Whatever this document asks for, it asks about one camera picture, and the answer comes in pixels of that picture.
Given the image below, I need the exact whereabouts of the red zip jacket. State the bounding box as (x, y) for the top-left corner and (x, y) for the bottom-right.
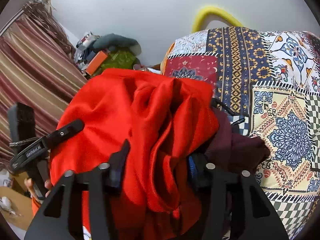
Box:
(50, 69), (219, 239)

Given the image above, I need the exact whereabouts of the orange sleeve forearm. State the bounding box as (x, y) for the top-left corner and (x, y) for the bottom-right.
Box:
(31, 197), (42, 216)

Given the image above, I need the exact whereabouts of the pile of folded clothes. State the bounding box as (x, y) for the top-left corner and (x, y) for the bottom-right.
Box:
(73, 31), (100, 71)

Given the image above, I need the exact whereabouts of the person's left hand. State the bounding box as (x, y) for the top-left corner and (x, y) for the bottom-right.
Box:
(24, 178), (53, 203)

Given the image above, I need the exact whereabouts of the dark maroon garment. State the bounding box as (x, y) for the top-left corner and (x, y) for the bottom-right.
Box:
(205, 108), (270, 174)

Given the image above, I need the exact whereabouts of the striped red beige curtain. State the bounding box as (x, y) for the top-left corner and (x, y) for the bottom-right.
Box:
(1, 1), (86, 168)

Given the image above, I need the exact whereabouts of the orange box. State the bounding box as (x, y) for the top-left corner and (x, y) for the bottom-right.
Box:
(85, 51), (108, 76)

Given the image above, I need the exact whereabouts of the patchwork patterned bedspread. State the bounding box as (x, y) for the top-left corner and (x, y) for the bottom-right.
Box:
(161, 27), (319, 239)

